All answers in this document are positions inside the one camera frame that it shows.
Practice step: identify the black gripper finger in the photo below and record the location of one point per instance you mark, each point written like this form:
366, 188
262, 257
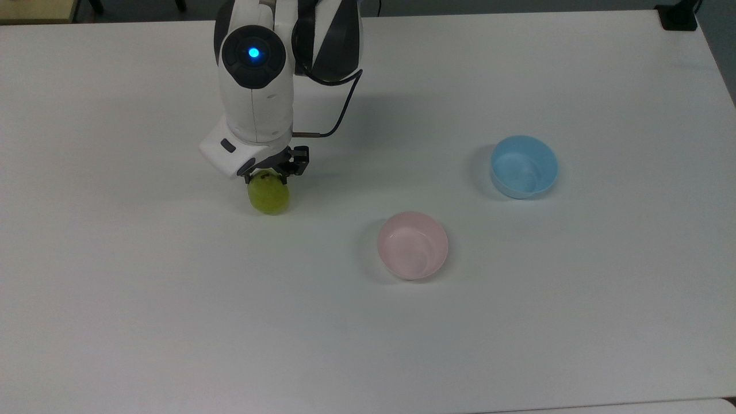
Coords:
249, 177
300, 161

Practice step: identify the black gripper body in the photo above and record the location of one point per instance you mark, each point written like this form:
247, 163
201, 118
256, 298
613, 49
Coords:
275, 161

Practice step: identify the green pear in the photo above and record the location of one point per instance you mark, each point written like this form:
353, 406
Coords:
269, 195

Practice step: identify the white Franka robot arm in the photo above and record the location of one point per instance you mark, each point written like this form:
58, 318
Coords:
256, 98

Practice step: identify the pink bowl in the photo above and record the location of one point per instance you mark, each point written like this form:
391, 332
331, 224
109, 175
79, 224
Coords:
412, 246

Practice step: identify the light blue bowl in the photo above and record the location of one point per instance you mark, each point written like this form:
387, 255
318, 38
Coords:
524, 168

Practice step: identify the black chair leg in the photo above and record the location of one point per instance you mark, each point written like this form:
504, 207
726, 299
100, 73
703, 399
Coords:
96, 6

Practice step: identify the wooden cabinet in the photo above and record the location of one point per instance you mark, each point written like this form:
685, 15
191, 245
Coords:
34, 8

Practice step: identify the black table clamp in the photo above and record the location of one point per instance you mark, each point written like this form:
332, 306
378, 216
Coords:
678, 17

